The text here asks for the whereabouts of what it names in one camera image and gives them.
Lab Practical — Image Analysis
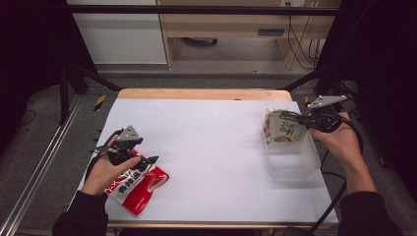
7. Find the black curtain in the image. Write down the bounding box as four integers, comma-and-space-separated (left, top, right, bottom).
316, 0, 417, 198
0, 0, 96, 151

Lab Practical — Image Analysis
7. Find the black metal stand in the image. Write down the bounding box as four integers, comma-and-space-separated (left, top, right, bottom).
280, 63, 344, 114
58, 62, 123, 126

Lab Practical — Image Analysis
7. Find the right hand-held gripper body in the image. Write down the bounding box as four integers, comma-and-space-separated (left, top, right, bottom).
306, 94, 348, 134

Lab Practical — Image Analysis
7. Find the black floor cable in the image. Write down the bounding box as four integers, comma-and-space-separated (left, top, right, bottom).
320, 148, 348, 181

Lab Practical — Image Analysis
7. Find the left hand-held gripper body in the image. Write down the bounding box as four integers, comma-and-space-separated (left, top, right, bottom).
96, 125, 146, 166

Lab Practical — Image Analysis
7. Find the red and white snack packet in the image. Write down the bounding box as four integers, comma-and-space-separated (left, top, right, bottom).
103, 148, 170, 216

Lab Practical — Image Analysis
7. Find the bundle of hanging cables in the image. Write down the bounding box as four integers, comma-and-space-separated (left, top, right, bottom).
285, 1, 324, 71

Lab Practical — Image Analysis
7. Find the white paper sheet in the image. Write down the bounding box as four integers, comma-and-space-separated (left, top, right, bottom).
67, 97, 339, 226

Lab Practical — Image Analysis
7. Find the clear plastic container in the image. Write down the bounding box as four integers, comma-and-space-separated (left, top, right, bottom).
261, 109, 323, 181

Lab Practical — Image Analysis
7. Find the green and beige food packet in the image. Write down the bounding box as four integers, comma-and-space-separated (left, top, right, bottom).
266, 110, 309, 146

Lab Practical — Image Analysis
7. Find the wooden desk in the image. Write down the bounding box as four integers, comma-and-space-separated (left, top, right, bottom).
156, 0, 342, 71

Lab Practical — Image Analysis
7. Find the right hand-held gripper cable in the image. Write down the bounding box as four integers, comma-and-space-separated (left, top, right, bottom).
308, 115, 366, 234

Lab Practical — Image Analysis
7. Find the person's left hand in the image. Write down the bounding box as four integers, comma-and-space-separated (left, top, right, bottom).
80, 135, 143, 198

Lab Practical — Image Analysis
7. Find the left hand-held gripper cable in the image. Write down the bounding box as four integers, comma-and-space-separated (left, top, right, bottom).
84, 129, 125, 183

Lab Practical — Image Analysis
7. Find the hand-held gripper cable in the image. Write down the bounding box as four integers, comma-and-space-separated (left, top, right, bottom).
308, 115, 366, 234
84, 129, 125, 183

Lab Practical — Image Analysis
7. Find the black horizontal bar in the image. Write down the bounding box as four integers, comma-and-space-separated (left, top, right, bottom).
65, 4, 339, 17

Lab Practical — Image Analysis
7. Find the person's right hand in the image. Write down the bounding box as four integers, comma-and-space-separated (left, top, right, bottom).
307, 111, 364, 165

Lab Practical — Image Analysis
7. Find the white cabinet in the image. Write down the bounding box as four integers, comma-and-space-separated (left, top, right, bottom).
66, 0, 168, 65

